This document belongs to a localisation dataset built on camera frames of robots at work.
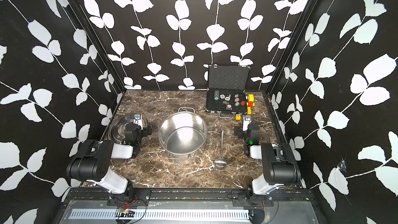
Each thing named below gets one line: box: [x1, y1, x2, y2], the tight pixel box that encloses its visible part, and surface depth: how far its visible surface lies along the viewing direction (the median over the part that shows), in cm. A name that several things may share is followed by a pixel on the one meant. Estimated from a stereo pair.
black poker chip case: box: [205, 64, 251, 119], surface depth 113 cm
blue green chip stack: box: [214, 90, 220, 101], surface depth 117 cm
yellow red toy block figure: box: [246, 93, 256, 115], surface depth 113 cm
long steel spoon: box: [214, 129, 228, 170], surface depth 85 cm
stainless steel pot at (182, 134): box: [158, 107, 208, 160], surface depth 96 cm
